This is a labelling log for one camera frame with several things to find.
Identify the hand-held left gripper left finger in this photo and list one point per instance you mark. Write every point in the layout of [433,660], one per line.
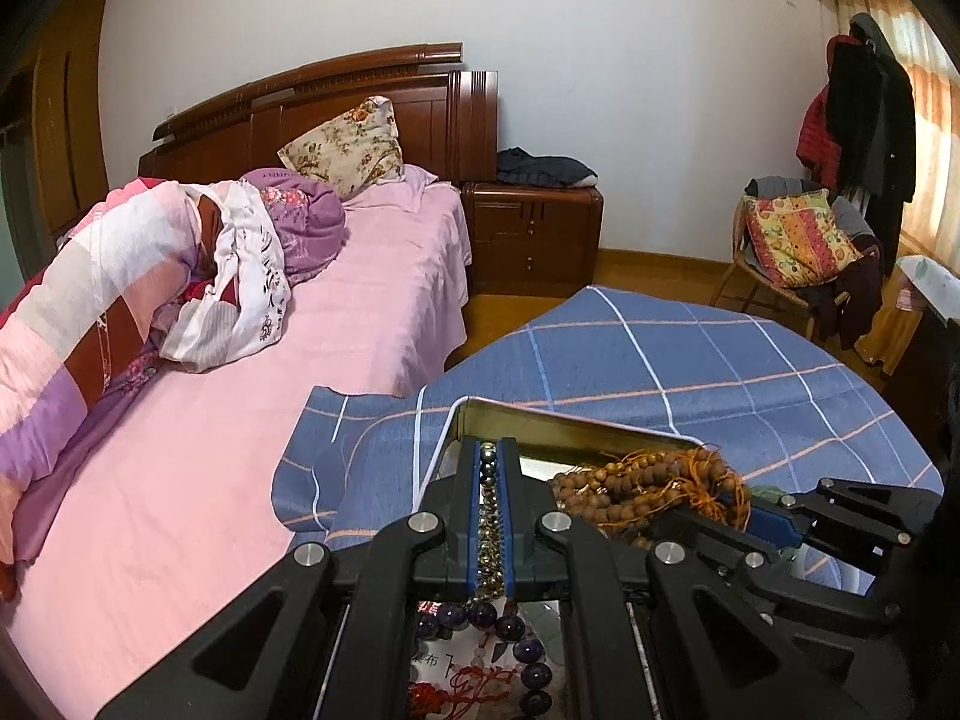
[472,540]

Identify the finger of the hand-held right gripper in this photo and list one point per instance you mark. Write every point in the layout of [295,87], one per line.
[772,521]
[757,566]

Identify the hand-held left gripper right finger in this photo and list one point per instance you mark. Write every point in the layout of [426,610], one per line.
[510,540]

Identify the pink tin box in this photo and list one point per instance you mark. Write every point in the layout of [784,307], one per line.
[570,427]

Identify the red tassel knot charm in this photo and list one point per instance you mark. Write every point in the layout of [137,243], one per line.
[435,697]

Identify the green jade bangle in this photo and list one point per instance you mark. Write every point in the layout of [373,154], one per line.
[766,493]

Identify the blue plaid tablecloth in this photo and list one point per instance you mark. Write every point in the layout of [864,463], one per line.
[675,360]

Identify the dark wooden desk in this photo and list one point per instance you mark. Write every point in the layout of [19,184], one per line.
[941,360]

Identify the dark maroon garment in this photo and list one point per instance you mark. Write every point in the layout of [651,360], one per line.
[855,300]

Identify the wooden armchair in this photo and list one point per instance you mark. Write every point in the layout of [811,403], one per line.
[739,277]

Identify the bed with pink sheet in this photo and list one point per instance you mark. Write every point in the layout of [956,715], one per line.
[300,360]

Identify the colourful patchwork cushion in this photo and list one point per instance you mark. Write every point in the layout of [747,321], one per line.
[795,240]

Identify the wooden nightstand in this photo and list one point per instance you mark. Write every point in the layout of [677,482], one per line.
[532,240]

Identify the grey garment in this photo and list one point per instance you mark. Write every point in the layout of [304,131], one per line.
[772,186]

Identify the white floral cloth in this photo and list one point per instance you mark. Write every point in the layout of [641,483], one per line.
[247,285]

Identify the purple blanket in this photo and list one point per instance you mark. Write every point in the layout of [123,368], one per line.
[311,221]

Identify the dark folded clothes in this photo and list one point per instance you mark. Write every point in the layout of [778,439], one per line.
[544,169]

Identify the red padded jacket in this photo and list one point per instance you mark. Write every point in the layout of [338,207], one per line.
[816,135]

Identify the yellow patterned curtain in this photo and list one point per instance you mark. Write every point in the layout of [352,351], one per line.
[934,165]

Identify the floral pillow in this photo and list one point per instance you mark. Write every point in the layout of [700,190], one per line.
[345,146]

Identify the black hanging coat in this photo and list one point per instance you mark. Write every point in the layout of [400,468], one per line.
[874,120]

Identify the pink patchwork quilt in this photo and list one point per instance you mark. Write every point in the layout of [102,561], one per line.
[97,292]

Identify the wooden headboard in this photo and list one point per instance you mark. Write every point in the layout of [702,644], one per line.
[322,101]

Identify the wooden wardrobe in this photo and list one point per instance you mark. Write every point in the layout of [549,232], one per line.
[67,120]

